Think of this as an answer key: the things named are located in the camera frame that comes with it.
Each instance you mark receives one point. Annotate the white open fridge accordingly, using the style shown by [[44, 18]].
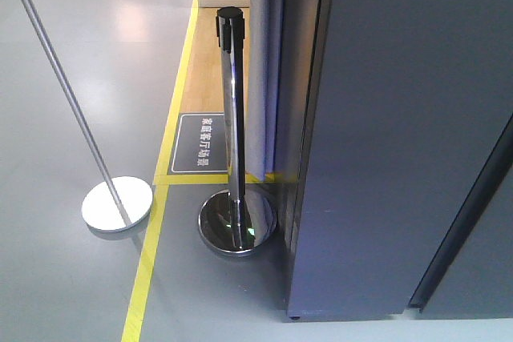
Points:
[[283, 36]]

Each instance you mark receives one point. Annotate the fridge door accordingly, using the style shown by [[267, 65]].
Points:
[[408, 99]]

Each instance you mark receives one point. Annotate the dark floor sign sticker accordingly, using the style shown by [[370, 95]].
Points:
[[200, 146]]

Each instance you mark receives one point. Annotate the floor lamp stand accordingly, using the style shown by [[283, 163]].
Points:
[[115, 204]]

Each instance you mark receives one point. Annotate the chrome stanchion post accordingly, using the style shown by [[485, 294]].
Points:
[[239, 220]]

